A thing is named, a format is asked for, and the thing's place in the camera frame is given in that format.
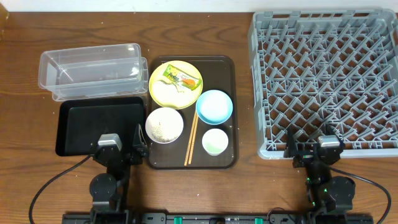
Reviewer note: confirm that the dark brown serving tray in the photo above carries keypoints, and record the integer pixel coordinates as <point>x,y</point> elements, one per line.
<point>219,74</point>

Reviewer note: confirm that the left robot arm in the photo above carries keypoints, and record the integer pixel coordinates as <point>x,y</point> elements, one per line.
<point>109,189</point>

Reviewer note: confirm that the pale green cup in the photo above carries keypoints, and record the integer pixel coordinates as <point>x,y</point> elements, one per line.
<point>215,141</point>

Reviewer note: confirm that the pile of rice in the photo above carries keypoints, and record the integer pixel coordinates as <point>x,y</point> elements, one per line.
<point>162,132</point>

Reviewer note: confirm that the green snack wrapper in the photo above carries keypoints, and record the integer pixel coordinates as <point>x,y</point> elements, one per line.
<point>181,78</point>

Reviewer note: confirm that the white bowl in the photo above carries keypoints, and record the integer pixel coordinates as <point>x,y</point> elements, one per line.
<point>165,116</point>

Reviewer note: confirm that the clear plastic bin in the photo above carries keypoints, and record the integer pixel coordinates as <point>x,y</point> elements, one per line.
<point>94,72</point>

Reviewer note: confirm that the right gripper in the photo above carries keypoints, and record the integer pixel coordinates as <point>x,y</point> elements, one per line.
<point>314,154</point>

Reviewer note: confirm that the yellow plate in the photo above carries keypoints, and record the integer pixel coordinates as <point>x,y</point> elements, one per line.
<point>172,99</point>

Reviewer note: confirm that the light blue bowl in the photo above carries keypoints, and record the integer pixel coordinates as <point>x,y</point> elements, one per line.
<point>214,107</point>

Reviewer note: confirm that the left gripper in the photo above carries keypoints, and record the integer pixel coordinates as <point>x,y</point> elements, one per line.
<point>140,150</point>

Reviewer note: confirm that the white napkin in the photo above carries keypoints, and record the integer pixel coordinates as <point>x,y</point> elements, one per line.
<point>170,86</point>

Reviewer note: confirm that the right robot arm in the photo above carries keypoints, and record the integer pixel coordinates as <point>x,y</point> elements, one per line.
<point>331,196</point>

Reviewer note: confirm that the black waste tray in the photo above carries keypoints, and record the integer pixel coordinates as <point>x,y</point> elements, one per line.
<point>82,122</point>

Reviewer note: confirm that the grey dishwasher rack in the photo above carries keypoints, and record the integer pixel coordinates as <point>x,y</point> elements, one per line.
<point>318,69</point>

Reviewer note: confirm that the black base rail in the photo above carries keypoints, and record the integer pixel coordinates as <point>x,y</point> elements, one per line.
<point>161,218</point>

